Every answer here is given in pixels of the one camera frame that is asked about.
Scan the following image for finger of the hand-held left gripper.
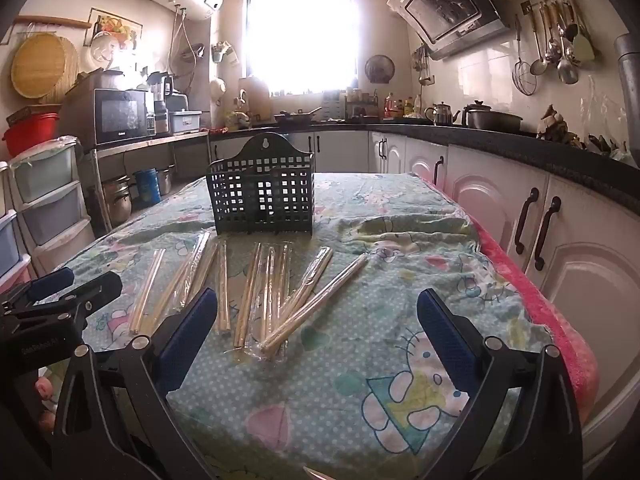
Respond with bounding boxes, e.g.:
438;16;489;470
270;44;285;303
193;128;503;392
0;266;76;312
10;271;124;324

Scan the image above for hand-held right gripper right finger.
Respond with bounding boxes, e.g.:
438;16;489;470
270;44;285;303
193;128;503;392
416;288;583;480

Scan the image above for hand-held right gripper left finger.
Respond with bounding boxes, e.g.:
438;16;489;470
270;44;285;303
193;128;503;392
52;287;221;480

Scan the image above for bunch of chopsticks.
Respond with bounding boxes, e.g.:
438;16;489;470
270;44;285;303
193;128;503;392
129;230;369;361

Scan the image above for green plastic utensil basket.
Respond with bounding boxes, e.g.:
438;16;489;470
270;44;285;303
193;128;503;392
206;132;317;237

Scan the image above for row of hanging kitchen utensils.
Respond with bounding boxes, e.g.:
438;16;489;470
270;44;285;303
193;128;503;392
510;0;598;97

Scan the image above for person's left hand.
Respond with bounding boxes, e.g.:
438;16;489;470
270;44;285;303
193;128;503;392
32;377;58;433

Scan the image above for plastic drawer cabinet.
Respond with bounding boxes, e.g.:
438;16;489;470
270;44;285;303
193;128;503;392
0;135;96;281

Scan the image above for large steel pot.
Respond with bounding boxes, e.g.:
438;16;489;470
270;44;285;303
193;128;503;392
102;176;133;226

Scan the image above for blue canister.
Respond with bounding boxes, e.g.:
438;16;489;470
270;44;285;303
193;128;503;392
134;168;162;206

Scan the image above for cartoon cat printed cloth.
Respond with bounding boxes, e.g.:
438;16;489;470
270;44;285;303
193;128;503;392
37;172;556;480

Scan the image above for white base cabinets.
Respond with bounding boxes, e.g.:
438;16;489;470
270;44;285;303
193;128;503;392
210;129;640;461

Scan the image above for red plastic basin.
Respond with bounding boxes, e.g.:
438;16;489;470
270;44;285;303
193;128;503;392
2;112;61;158

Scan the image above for metal shelf rack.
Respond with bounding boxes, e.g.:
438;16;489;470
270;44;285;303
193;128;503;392
90;131;211;233

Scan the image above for black microwave oven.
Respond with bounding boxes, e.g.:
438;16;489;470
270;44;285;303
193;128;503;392
62;87;151;148

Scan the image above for blue-grey storage box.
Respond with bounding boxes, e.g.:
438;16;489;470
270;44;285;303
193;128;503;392
167;109;203;135

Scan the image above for blender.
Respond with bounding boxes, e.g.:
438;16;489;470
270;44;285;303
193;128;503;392
148;71;174;136

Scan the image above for round bamboo tray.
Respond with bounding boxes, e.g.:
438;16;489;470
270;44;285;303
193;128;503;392
11;34;81;105

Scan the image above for steel cooking pot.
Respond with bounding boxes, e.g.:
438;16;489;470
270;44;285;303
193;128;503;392
467;110;523;131

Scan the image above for steel kettle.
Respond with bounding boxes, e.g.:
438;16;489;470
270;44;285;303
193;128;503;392
425;101;462;126

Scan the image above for white round plastic cover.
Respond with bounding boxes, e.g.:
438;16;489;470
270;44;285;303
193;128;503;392
90;32;121;71

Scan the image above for ginger root pile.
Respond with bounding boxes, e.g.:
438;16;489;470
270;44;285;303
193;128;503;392
537;105;586;148

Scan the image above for cluster of condiment bottles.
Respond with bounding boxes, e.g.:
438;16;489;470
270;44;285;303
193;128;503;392
382;92;423;118

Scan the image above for black frying pan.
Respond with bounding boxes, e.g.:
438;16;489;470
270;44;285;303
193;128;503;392
274;106;323;125

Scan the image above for wooden cutting board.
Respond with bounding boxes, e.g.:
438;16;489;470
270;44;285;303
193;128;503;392
239;77;273;121

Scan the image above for spice rack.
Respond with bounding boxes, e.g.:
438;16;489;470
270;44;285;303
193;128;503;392
345;89;379;121

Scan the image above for wooden rolling pin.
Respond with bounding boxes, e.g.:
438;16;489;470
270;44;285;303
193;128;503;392
12;15;93;29

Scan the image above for hanging dark kitchen tools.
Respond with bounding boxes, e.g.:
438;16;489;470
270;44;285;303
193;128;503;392
412;45;433;86

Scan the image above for grey pipe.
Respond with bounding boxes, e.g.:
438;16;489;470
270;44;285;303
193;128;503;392
614;32;640;168

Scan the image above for window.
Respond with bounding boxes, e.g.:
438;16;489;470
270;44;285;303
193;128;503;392
245;0;361;97

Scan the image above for black range hood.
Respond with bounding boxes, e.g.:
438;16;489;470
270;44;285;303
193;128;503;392
387;0;511;61

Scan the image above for water heater hoses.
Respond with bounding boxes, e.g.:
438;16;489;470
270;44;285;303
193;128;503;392
167;5;206;93

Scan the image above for fruit wall poster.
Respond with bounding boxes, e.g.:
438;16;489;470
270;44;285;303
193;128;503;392
84;7;143;53

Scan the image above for wall brush holder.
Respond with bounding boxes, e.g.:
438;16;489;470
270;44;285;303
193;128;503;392
211;40;240;66

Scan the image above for round black wall fan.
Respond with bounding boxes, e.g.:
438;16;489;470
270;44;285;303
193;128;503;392
365;55;396;83

